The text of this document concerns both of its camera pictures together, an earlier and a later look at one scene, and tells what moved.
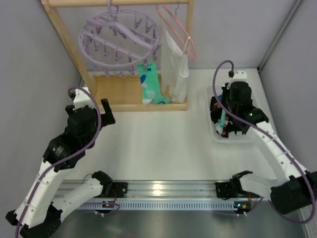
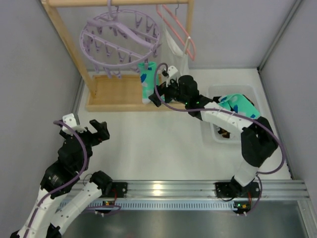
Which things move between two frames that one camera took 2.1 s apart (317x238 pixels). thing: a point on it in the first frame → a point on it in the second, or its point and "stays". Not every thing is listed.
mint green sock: x=151 y=85 stays
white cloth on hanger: x=175 y=69 stays
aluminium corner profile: x=296 y=4 stays
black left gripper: x=99 y=118 → x=91 y=135
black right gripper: x=229 y=123 → x=167 y=92
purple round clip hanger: x=117 y=39 stays
